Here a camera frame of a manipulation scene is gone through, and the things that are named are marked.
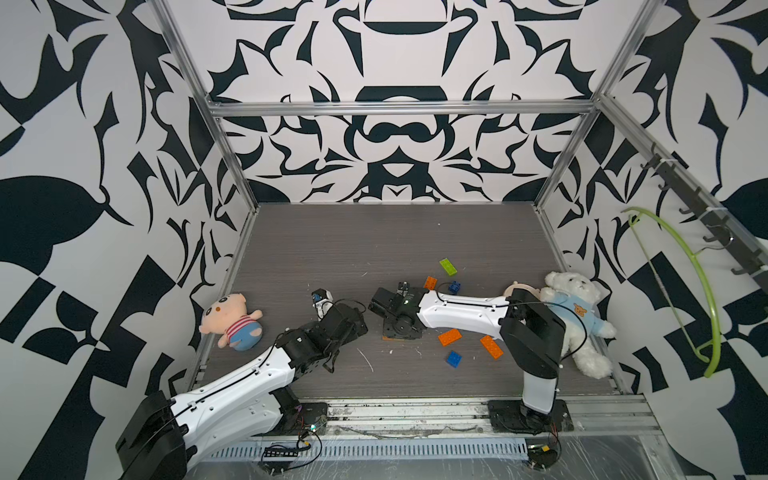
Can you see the pink pig plush toy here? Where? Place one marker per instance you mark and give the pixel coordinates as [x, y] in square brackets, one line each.
[236, 327]

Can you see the aluminium cage frame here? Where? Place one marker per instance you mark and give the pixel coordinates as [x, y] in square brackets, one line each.
[555, 103]

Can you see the white cable duct strip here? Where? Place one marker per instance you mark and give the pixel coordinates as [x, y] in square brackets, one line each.
[368, 450]

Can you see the orange lego brick middle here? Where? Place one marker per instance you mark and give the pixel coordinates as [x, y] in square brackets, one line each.
[449, 337]

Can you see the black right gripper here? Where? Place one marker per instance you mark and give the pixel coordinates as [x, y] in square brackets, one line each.
[403, 336]

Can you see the orange lego brick far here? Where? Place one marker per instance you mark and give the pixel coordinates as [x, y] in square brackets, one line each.
[430, 282]

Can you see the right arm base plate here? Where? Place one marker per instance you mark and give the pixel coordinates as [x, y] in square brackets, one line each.
[512, 416]

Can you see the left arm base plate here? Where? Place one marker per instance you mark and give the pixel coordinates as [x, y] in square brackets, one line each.
[306, 416]

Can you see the orange lego brick right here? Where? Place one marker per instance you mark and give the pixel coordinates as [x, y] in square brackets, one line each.
[491, 346]

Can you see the blue lego brick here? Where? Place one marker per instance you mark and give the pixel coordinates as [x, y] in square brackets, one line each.
[453, 359]
[454, 287]

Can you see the white teddy bear plush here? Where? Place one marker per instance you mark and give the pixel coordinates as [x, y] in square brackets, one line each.
[573, 298]

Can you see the blue lego brick far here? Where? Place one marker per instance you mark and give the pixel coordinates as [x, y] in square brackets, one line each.
[454, 287]

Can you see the orange lego brick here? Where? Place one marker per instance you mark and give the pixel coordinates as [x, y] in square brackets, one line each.
[449, 337]
[430, 282]
[491, 346]

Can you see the long green lego brick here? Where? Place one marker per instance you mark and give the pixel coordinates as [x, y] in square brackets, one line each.
[448, 267]

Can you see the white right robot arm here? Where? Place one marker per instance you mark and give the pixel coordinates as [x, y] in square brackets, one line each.
[532, 333]

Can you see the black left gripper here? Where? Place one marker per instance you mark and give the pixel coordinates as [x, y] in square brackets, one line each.
[361, 326]

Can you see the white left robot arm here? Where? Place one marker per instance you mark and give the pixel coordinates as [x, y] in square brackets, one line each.
[168, 436]

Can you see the blue lego brick near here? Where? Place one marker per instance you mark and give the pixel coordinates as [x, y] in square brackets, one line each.
[453, 359]

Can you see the black wall hook rack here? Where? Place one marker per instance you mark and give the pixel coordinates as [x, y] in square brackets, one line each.
[726, 232]

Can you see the green plastic hoop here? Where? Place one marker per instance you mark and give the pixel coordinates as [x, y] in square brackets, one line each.
[672, 278]

